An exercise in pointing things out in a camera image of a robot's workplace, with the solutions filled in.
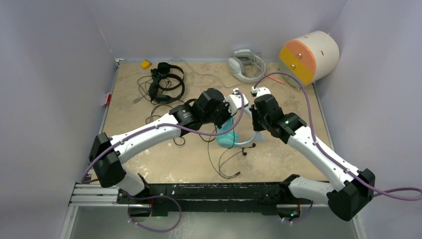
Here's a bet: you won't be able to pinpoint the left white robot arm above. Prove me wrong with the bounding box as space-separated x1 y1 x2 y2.
89 88 234 204

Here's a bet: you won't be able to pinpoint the round pastel drawer box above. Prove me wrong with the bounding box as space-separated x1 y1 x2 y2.
278 31 340 88

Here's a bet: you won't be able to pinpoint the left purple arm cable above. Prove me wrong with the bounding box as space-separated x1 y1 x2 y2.
81 90 245 233

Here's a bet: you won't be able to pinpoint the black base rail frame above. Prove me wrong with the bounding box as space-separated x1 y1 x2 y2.
68 179 317 219

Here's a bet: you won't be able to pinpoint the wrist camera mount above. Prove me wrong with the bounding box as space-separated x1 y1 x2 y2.
224 88 249 116
251 86 271 98

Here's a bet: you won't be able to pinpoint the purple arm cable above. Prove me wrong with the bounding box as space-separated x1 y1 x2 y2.
81 90 245 233
253 72 422 225

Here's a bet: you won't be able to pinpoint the black headphone cable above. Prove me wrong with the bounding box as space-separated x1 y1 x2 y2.
145 99 243 180

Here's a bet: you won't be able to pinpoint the black earbuds with wire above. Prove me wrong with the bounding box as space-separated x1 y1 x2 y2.
233 143 256 156

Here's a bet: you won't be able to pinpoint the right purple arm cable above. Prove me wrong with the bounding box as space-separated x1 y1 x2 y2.
253 72 422 225

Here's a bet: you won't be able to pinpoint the small yellow block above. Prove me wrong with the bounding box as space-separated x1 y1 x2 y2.
140 60 152 69

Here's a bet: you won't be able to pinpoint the red tag on wall edge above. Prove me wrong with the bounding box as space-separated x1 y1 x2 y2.
103 93 112 107

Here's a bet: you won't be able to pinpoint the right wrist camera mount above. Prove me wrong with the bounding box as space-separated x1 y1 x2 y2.
251 86 271 98

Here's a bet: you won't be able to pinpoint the orange pen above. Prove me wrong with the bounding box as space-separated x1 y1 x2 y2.
267 76 285 84

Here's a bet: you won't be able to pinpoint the grey headphone cable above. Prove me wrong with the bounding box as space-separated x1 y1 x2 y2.
168 58 238 89

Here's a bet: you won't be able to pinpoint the teal cat-ear headphones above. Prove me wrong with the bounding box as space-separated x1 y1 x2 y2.
215 117 265 149

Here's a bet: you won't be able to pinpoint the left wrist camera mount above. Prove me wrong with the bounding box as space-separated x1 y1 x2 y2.
224 88 249 116

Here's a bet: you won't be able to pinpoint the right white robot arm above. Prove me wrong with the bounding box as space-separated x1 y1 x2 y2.
250 93 376 221

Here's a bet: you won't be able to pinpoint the white grey headphones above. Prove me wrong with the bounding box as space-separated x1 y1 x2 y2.
227 49 266 83

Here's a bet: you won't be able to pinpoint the black over-ear headphones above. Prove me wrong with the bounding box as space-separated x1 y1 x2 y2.
148 62 186 104

